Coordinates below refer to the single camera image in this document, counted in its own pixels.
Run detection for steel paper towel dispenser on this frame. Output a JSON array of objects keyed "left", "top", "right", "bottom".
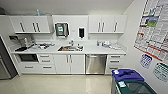
[{"left": 54, "top": 22, "right": 70, "bottom": 38}]

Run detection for stainless steel dishwasher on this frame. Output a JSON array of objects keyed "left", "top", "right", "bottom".
[{"left": 85, "top": 54, "right": 108, "bottom": 76}]

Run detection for blue lid recycling bin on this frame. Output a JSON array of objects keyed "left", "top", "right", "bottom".
[{"left": 111, "top": 68, "right": 145, "bottom": 94}]

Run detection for stainless steel refrigerator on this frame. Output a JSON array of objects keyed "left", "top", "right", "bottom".
[{"left": 0, "top": 35, "right": 18, "bottom": 81}]

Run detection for steel kitchen sink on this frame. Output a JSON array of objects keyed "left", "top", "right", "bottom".
[{"left": 56, "top": 45, "right": 85, "bottom": 53}]

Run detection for slim bottle on cabinet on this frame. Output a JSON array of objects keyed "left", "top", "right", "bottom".
[{"left": 36, "top": 8, "right": 41, "bottom": 17}]

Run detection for white base cabinet row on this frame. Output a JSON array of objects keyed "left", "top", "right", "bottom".
[{"left": 11, "top": 51, "right": 127, "bottom": 76}]

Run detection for white wall cabinet four doors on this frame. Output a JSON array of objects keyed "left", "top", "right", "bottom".
[{"left": 8, "top": 14, "right": 55, "bottom": 35}]

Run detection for black coffee machine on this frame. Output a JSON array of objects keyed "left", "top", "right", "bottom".
[{"left": 8, "top": 34, "right": 36, "bottom": 52}]

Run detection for black built-in microwave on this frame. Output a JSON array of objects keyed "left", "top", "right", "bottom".
[{"left": 16, "top": 53, "right": 40, "bottom": 64}]

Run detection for large colourful wall poster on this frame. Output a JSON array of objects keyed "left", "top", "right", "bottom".
[{"left": 133, "top": 0, "right": 168, "bottom": 62}]

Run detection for chrome sink faucet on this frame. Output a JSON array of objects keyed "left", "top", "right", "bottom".
[{"left": 67, "top": 39, "right": 75, "bottom": 48}]

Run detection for green lid recycling bin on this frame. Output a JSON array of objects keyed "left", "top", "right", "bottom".
[{"left": 114, "top": 79, "right": 158, "bottom": 94}]

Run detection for black soap dispenser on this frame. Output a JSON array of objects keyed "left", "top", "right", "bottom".
[{"left": 78, "top": 27, "right": 86, "bottom": 40}]

